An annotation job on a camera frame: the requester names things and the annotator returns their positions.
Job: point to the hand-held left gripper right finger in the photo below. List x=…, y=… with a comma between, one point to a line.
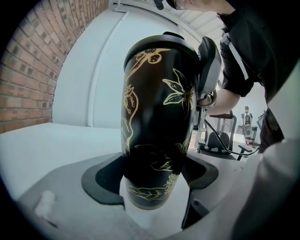
x=234, y=192

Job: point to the white shoulder harness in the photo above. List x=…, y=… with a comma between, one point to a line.
x=236, y=58

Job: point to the white folding table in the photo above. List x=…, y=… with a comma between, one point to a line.
x=58, y=145

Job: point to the white wall pipe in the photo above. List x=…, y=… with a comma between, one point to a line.
x=103, y=70

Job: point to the black travel cup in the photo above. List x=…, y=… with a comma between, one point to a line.
x=154, y=105

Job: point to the person's right forearm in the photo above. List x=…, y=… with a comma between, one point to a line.
x=227, y=100

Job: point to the person's right hand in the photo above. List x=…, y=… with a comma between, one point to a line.
x=205, y=102

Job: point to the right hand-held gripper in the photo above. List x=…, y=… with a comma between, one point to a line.
x=199, y=117

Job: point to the black mesh office chair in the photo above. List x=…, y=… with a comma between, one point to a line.
x=220, y=140

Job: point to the black lid with gold pattern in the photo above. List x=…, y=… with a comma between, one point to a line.
x=150, y=43

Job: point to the person's black clothed body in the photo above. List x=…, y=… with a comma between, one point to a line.
x=257, y=47

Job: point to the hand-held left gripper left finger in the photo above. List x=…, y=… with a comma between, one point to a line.
x=70, y=187

